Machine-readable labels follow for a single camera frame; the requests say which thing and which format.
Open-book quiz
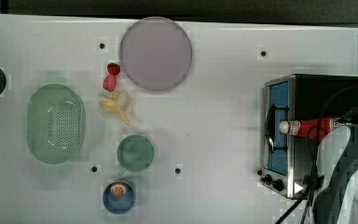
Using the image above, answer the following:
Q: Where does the red ketchup bottle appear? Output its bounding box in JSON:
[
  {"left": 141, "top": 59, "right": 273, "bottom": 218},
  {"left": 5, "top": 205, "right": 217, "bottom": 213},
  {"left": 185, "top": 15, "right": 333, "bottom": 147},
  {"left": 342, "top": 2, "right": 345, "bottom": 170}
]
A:
[{"left": 279, "top": 118, "right": 345, "bottom": 142}]

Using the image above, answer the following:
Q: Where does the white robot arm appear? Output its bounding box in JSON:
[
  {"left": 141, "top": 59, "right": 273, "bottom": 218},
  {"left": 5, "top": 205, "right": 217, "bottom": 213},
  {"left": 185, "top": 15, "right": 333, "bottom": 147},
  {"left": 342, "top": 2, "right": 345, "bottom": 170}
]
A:
[{"left": 307, "top": 109, "right": 358, "bottom": 224}]

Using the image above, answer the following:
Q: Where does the silver toaster oven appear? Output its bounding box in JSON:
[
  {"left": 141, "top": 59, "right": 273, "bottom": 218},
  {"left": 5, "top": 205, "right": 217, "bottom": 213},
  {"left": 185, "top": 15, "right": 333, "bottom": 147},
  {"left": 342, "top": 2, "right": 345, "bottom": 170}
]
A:
[{"left": 260, "top": 74, "right": 358, "bottom": 200}]

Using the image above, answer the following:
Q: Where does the green round bowl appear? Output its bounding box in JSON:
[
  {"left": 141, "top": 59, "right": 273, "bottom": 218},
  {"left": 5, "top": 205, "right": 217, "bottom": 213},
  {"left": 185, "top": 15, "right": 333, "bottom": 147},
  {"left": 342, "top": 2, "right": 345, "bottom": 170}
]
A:
[{"left": 117, "top": 134, "right": 155, "bottom": 172}]

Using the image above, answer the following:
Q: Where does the peeled toy banana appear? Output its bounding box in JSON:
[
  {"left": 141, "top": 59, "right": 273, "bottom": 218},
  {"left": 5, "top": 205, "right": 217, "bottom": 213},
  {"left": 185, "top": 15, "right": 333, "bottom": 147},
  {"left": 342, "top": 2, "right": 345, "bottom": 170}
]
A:
[{"left": 100, "top": 91, "right": 131, "bottom": 126}]

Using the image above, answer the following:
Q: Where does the round grey plate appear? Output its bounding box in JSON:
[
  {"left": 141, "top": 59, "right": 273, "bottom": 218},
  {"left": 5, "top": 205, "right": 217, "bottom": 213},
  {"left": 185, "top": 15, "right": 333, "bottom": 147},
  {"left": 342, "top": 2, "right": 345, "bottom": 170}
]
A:
[{"left": 119, "top": 17, "right": 192, "bottom": 91}]

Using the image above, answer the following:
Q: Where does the pink toy strawberry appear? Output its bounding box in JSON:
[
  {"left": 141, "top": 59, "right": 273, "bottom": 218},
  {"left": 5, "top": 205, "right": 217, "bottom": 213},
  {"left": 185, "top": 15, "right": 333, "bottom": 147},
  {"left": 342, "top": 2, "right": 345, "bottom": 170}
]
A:
[{"left": 103, "top": 75, "right": 117, "bottom": 91}]

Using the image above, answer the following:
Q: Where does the red toy strawberry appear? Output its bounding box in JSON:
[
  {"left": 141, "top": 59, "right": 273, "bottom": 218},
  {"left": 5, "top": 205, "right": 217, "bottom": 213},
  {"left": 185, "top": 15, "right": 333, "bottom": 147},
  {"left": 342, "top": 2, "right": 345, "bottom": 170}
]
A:
[{"left": 107, "top": 63, "right": 121, "bottom": 76}]

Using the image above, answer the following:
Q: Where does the orange toy fruit slice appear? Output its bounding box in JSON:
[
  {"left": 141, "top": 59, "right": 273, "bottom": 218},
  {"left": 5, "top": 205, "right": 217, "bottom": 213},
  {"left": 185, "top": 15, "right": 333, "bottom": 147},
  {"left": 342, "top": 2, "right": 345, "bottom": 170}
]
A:
[{"left": 110, "top": 182, "right": 130, "bottom": 197}]

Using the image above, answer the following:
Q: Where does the blue mug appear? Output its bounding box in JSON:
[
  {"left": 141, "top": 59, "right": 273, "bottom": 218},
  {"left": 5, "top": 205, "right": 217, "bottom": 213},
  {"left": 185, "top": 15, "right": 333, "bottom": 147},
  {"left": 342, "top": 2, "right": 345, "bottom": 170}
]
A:
[{"left": 102, "top": 178, "right": 136, "bottom": 215}]

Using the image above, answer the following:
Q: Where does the green perforated colander basket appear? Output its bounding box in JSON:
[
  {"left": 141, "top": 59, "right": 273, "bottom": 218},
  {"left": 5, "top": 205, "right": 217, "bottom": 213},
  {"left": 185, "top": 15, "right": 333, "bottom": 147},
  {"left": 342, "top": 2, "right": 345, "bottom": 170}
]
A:
[{"left": 26, "top": 84, "right": 86, "bottom": 164}]

